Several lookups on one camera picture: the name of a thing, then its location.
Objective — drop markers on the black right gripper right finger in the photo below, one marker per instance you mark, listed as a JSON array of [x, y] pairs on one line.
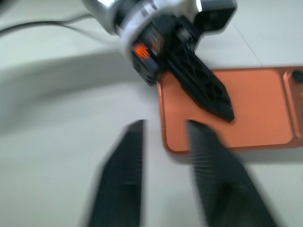
[[222, 189]]

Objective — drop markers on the orange tray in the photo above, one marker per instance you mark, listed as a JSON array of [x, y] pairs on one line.
[[255, 111]]

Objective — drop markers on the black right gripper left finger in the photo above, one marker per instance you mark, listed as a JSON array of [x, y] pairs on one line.
[[123, 179]]

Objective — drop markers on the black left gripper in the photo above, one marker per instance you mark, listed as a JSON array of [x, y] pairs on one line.
[[163, 35]]

